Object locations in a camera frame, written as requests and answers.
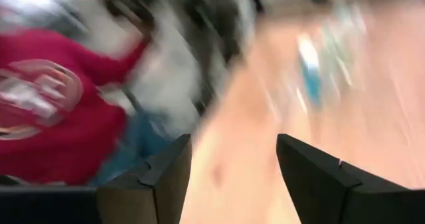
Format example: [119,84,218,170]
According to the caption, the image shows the clear plastic bag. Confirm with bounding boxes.
[318,0,369,88]

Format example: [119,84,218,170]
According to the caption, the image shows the small blue toothpaste tube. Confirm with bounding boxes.
[297,33,323,107]

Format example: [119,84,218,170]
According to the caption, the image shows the red printed shirt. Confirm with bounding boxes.
[0,4,177,187]

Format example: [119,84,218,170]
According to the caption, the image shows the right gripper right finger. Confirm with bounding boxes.
[276,133,406,224]

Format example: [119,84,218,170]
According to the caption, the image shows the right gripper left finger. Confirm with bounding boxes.
[96,133,193,224]

